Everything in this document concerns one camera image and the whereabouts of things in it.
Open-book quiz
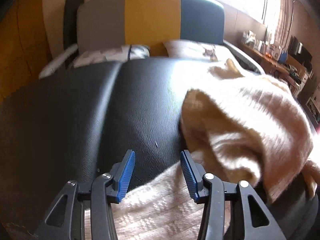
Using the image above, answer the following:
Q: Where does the cream knitted sweater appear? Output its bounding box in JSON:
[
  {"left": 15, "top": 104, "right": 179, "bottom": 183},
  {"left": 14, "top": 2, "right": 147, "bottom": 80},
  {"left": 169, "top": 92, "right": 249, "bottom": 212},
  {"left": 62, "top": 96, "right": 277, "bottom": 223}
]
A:
[{"left": 99, "top": 59, "right": 314, "bottom": 239}]

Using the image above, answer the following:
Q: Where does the black leather folding table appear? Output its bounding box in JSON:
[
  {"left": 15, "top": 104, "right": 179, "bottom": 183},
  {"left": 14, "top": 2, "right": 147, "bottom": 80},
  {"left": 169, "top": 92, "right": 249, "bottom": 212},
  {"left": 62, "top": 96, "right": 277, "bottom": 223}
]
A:
[{"left": 0, "top": 56, "right": 320, "bottom": 240}]

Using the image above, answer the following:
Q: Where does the cluttered wooden side table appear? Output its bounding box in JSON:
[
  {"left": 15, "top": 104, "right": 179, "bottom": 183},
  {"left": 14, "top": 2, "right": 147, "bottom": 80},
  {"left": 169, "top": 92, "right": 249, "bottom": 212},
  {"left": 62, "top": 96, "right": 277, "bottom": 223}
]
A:
[{"left": 240, "top": 29, "right": 320, "bottom": 126}]

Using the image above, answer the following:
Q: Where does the orange wooden cabinet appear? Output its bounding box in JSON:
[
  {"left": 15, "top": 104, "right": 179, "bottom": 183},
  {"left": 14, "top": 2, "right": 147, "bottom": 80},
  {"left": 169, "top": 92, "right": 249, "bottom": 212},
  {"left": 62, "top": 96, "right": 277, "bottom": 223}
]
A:
[{"left": 1, "top": 0, "right": 52, "bottom": 101}]

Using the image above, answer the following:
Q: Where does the geometric patterned cushion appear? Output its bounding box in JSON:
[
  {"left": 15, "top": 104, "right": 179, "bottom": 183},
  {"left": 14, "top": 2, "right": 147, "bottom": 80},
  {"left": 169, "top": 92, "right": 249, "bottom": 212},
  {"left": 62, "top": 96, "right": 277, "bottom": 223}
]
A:
[{"left": 73, "top": 44, "right": 150, "bottom": 68}]

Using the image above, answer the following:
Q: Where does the white deer print cushion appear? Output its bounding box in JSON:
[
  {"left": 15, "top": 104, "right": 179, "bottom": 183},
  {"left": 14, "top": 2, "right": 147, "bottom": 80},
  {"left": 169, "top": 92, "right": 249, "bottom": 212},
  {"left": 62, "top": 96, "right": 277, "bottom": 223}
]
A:
[{"left": 163, "top": 40, "right": 233, "bottom": 62}]

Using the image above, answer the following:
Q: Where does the grey yellow blue sofa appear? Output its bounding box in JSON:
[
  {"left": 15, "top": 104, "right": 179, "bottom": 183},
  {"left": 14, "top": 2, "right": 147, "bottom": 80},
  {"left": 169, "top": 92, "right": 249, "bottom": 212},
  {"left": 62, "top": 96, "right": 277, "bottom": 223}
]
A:
[{"left": 39, "top": 0, "right": 263, "bottom": 78}]

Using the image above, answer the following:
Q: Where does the black chair behind sofa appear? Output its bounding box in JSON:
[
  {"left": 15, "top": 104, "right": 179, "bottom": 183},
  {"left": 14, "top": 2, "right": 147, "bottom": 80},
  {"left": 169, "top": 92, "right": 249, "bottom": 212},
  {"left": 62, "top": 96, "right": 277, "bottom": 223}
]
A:
[{"left": 62, "top": 0, "right": 85, "bottom": 55}]

